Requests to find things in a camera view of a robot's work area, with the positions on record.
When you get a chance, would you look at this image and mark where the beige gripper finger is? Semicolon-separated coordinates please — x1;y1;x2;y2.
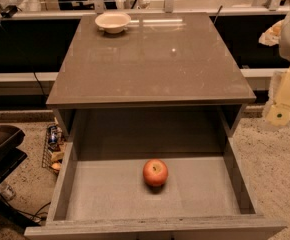
258;20;282;46
264;102;290;127

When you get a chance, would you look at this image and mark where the red apple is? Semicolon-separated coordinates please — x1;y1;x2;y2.
143;159;168;187

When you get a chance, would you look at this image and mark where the grey cabinet counter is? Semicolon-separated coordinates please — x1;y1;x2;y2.
45;12;257;142

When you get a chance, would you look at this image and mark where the open grey top drawer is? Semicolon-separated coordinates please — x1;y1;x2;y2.
25;142;286;240

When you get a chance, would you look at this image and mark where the white bowl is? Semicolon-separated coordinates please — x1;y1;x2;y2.
95;12;131;34

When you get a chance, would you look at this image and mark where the blue soda can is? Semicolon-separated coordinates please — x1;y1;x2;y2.
48;125;58;146

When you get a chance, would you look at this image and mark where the black device on ledge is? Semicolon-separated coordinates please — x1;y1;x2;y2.
1;5;18;18

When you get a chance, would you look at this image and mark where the wire basket with items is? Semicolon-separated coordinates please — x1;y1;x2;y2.
42;123;66;175

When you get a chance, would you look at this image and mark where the black floor cable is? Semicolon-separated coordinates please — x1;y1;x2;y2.
0;187;52;223

